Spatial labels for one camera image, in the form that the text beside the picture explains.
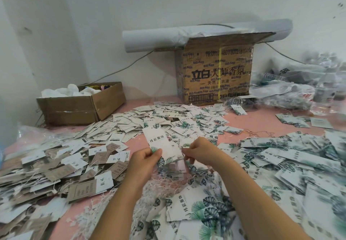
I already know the black cable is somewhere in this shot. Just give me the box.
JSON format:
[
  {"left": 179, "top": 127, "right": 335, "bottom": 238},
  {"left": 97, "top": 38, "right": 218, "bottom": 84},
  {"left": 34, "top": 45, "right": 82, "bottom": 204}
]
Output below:
[{"left": 86, "top": 50, "right": 155, "bottom": 85}]

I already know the single white leaf print tag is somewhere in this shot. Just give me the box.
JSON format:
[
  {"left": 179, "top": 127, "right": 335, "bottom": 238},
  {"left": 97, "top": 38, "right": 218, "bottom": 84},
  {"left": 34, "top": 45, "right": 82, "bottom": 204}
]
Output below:
[{"left": 142, "top": 126, "right": 185, "bottom": 166}]

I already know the person's left hand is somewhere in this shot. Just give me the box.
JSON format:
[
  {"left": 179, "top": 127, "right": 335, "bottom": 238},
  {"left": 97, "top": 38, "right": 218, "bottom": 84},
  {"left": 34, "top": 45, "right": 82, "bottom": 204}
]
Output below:
[{"left": 123, "top": 147, "right": 163, "bottom": 194}]

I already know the person's right forearm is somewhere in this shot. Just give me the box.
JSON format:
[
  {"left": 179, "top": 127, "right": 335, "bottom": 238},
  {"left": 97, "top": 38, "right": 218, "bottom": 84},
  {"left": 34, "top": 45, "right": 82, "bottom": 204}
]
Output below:
[{"left": 213, "top": 159, "right": 313, "bottom": 240}]

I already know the clear plastic bag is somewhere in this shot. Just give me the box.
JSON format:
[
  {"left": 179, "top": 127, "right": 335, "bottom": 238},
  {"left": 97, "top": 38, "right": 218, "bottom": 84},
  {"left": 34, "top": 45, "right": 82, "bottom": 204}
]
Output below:
[{"left": 16, "top": 124, "right": 60, "bottom": 148}]

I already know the white roll in plastic wrap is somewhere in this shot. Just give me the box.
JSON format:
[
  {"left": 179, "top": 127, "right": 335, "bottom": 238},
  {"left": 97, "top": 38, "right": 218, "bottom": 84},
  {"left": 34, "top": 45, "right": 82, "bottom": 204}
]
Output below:
[{"left": 122, "top": 19, "right": 293, "bottom": 53}]

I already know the pile of green leaf tags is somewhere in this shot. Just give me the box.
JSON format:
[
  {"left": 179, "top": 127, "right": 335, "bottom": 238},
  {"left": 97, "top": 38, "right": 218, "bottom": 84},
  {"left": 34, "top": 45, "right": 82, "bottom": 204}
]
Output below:
[{"left": 132, "top": 129, "right": 346, "bottom": 240}]

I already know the pile of white strings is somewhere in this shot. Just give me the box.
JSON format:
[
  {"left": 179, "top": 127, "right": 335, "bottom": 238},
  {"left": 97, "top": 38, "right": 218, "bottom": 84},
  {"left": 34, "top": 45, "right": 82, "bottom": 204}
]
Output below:
[{"left": 70, "top": 175, "right": 185, "bottom": 240}]

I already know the white crumpled material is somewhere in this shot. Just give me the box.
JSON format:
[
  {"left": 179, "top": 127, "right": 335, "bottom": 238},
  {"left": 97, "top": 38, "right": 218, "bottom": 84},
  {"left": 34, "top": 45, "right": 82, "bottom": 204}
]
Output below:
[{"left": 40, "top": 84, "right": 102, "bottom": 98}]

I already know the person's left forearm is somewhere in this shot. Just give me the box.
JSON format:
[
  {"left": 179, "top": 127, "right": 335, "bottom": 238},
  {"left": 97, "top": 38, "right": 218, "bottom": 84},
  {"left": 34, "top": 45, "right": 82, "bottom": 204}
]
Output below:
[{"left": 89, "top": 186, "right": 148, "bottom": 240}]

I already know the person's right hand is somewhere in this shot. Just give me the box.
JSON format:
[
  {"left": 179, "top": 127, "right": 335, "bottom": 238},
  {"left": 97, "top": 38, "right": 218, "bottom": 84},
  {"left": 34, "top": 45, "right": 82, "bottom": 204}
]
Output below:
[{"left": 181, "top": 136, "right": 230, "bottom": 170}]

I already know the small open cardboard box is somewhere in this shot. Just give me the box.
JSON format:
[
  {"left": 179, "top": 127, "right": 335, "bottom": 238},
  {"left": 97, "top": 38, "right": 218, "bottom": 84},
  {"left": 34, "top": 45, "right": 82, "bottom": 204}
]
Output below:
[{"left": 37, "top": 81, "right": 127, "bottom": 127}]

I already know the large printed cardboard box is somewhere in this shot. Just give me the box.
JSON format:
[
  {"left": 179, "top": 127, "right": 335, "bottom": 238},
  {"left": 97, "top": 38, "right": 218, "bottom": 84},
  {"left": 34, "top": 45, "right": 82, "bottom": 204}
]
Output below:
[{"left": 174, "top": 32, "right": 275, "bottom": 106}]

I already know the pile of brown white tags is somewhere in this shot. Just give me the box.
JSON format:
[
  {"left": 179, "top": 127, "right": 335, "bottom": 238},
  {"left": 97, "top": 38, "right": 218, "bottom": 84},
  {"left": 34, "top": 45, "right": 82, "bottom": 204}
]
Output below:
[{"left": 0, "top": 137, "right": 132, "bottom": 240}]

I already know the heap of clear plastic bags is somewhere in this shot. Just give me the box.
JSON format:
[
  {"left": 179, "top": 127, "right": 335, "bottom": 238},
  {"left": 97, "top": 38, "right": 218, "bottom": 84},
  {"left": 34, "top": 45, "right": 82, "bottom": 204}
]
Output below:
[{"left": 251, "top": 50, "right": 346, "bottom": 115}]

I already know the heap of small tags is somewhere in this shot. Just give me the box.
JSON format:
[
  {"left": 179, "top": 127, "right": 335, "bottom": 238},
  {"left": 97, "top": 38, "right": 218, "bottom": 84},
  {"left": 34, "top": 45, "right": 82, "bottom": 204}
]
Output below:
[{"left": 73, "top": 102, "right": 244, "bottom": 141}]

